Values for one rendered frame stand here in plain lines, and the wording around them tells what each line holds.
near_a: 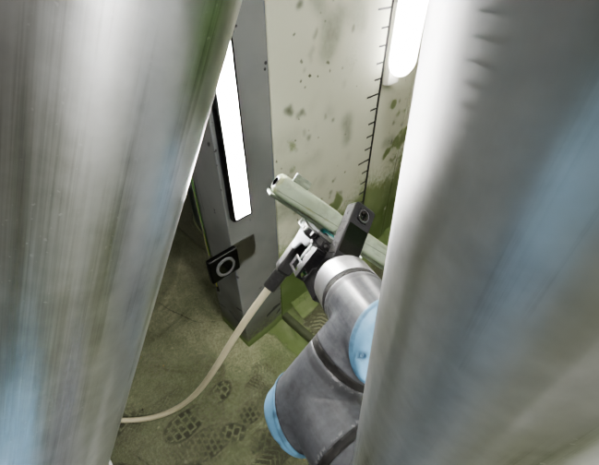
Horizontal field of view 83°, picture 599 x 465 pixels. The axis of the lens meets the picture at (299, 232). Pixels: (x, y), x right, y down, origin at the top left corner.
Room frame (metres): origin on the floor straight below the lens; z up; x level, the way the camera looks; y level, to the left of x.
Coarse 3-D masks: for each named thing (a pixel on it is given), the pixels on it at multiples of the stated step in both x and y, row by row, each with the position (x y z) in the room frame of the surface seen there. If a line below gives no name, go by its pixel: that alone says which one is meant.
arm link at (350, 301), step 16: (352, 272) 0.31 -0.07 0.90; (368, 272) 0.31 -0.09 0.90; (336, 288) 0.29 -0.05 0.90; (352, 288) 0.28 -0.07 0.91; (368, 288) 0.27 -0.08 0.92; (336, 304) 0.26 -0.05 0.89; (352, 304) 0.25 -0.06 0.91; (368, 304) 0.24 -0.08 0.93; (336, 320) 0.24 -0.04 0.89; (352, 320) 0.23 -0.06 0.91; (368, 320) 0.22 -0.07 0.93; (320, 336) 0.23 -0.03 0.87; (336, 336) 0.22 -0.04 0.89; (352, 336) 0.21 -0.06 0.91; (368, 336) 0.20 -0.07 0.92; (336, 352) 0.20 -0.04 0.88; (352, 352) 0.19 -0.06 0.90; (368, 352) 0.19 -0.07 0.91; (352, 368) 0.19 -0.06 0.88
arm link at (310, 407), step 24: (312, 360) 0.21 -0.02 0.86; (288, 384) 0.19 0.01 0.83; (312, 384) 0.18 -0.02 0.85; (336, 384) 0.18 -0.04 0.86; (264, 408) 0.18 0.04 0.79; (288, 408) 0.17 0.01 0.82; (312, 408) 0.16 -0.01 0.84; (336, 408) 0.16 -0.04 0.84; (360, 408) 0.17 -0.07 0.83; (288, 432) 0.15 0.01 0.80; (312, 432) 0.14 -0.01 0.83; (336, 432) 0.14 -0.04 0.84; (312, 456) 0.12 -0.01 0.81
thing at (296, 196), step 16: (272, 192) 0.54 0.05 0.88; (288, 192) 0.52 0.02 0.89; (304, 192) 0.53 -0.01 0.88; (304, 208) 0.52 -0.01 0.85; (320, 208) 0.53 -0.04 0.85; (320, 224) 0.52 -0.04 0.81; (336, 224) 0.52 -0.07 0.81; (368, 240) 0.52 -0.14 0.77; (288, 256) 0.49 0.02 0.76; (368, 256) 0.52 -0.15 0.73; (384, 256) 0.52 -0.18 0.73; (272, 272) 0.48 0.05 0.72; (288, 272) 0.48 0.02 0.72; (272, 288) 0.46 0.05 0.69
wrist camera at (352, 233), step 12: (360, 204) 0.46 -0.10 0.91; (348, 216) 0.44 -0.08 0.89; (360, 216) 0.44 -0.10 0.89; (372, 216) 0.45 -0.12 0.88; (348, 228) 0.42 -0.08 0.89; (360, 228) 0.43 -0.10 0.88; (336, 240) 0.41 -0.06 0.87; (348, 240) 0.41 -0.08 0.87; (360, 240) 0.42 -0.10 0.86; (336, 252) 0.39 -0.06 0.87; (348, 252) 0.39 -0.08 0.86; (360, 252) 0.40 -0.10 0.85
